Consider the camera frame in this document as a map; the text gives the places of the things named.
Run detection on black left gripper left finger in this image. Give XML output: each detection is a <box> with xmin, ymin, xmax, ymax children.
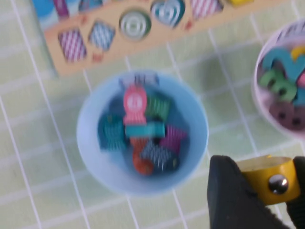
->
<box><xmin>206</xmin><ymin>155</ymin><xmax>290</xmax><ymax>229</ymax></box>

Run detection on pink round bowl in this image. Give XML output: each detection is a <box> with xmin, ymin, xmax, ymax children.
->
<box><xmin>254</xmin><ymin>20</ymin><xmax>305</xmax><ymax>141</ymax></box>

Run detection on pink wooden fish piece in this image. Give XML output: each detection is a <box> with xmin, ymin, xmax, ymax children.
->
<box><xmin>122</xmin><ymin>84</ymin><xmax>148</xmax><ymax>126</ymax></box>

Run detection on orange wooden fish piece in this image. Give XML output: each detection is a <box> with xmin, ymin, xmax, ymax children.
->
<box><xmin>130</xmin><ymin>137</ymin><xmax>154</xmax><ymax>176</ymax></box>

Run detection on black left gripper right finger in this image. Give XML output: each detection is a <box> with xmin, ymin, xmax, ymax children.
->
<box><xmin>285</xmin><ymin>156</ymin><xmax>305</xmax><ymax>229</ymax></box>

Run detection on wooden ocean puzzle board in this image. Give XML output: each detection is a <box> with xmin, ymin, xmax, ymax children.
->
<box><xmin>30</xmin><ymin>0</ymin><xmax>296</xmax><ymax>77</ymax></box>

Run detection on pink wooden number piece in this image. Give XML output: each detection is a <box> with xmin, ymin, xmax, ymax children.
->
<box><xmin>296</xmin><ymin>71</ymin><xmax>305</xmax><ymax>89</ymax></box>

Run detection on yellow wooden number piece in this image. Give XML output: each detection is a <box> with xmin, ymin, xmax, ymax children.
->
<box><xmin>290</xmin><ymin>45</ymin><xmax>305</xmax><ymax>64</ymax></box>

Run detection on green wooden fish piece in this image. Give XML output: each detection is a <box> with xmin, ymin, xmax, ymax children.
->
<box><xmin>145</xmin><ymin>94</ymin><xmax>171</xmax><ymax>122</ymax></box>

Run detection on magenta wooden fish piece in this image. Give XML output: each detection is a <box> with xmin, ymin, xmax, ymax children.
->
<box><xmin>159</xmin><ymin>125</ymin><xmax>188</xmax><ymax>153</ymax></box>

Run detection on light blue round bowl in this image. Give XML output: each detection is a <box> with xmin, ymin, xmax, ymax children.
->
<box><xmin>76</xmin><ymin>70</ymin><xmax>209</xmax><ymax>198</ymax></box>

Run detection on colourful number pieces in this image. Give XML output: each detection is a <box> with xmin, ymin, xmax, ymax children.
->
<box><xmin>262</xmin><ymin>47</ymin><xmax>305</xmax><ymax>105</ymax></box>

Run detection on mauve number eight piece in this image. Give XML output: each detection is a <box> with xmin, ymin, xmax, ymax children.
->
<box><xmin>268</xmin><ymin>101</ymin><xmax>305</xmax><ymax>133</ymax></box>

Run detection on white label on blue bowl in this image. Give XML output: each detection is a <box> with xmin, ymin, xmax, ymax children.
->
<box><xmin>118</xmin><ymin>73</ymin><xmax>160</xmax><ymax>86</ymax></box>

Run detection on yellow wooden fish piece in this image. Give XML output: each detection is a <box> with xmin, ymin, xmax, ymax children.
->
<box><xmin>234</xmin><ymin>154</ymin><xmax>301</xmax><ymax>206</ymax></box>

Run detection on dark blue wooden fish piece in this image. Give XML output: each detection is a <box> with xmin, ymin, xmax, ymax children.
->
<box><xmin>140</xmin><ymin>139</ymin><xmax>179</xmax><ymax>172</ymax></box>

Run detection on green checked tablecloth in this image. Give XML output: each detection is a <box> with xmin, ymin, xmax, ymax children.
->
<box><xmin>0</xmin><ymin>0</ymin><xmax>305</xmax><ymax>229</ymax></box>

